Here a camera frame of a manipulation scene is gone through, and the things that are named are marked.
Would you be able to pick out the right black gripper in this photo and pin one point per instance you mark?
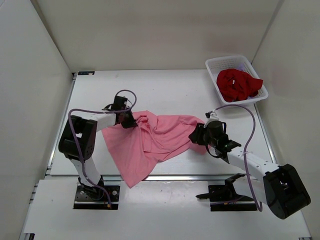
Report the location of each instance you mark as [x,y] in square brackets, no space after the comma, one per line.
[197,138]

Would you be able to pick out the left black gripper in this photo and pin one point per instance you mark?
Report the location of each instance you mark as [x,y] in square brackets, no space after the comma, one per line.
[132,122]

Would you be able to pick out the pink t shirt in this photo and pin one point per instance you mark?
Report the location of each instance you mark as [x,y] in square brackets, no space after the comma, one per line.
[156,138]

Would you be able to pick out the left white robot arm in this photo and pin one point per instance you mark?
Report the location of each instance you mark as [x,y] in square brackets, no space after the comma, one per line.
[77,142]

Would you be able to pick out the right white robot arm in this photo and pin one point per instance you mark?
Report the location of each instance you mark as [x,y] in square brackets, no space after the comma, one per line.
[278,186]

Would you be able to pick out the red t shirt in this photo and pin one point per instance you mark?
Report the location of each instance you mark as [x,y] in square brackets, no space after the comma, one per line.
[236,85]

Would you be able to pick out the blue table label sticker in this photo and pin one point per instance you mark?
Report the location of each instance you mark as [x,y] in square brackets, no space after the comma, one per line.
[86,73]

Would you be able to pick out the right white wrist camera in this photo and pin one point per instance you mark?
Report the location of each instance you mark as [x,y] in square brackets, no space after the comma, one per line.
[212,115]

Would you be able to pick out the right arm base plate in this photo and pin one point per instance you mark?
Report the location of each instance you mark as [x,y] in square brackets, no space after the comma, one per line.
[221,200]

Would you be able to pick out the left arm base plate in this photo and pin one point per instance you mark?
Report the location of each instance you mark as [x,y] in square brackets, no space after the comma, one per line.
[88,199]

